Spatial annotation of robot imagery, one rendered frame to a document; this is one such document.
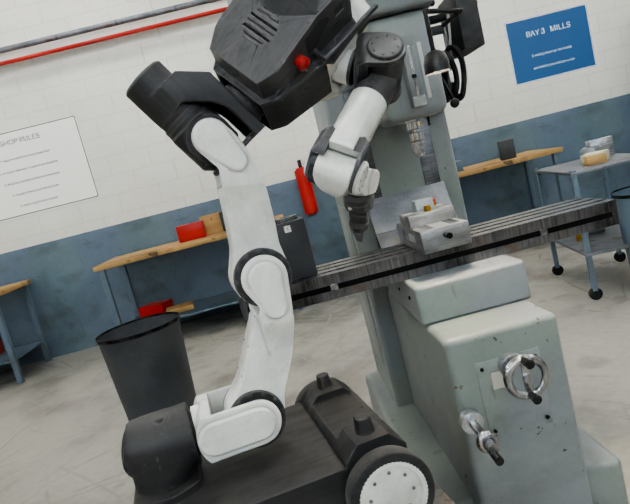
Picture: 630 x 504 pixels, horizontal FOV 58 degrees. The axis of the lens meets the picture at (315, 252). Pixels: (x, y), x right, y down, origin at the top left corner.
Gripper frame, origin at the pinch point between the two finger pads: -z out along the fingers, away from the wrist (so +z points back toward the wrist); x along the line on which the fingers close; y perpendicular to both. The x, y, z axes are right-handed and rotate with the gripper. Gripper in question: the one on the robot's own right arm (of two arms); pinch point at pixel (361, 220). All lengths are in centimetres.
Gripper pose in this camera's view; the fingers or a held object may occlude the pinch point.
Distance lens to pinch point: 173.6
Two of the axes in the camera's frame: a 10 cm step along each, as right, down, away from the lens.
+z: -1.3, -4.4, -8.9
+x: 1.6, -8.9, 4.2
